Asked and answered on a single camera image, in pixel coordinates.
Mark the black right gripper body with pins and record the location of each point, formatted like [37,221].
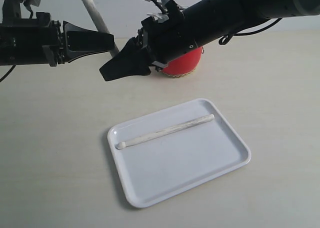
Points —
[165,35]

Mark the small red drum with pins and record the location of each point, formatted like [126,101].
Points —
[184,65]

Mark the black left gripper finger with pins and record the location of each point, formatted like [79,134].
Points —
[79,42]

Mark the white wooden drumstick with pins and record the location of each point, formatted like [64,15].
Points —
[164,132]
[95,16]

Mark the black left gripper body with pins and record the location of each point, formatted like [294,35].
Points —
[31,41]

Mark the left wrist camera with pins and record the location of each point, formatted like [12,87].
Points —
[11,9]

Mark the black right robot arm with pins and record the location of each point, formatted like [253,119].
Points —
[210,20]

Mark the white rectangular plastic tray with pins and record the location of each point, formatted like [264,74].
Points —
[156,170]

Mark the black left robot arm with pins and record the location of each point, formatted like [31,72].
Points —
[41,40]

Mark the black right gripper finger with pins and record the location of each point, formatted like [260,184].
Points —
[132,60]

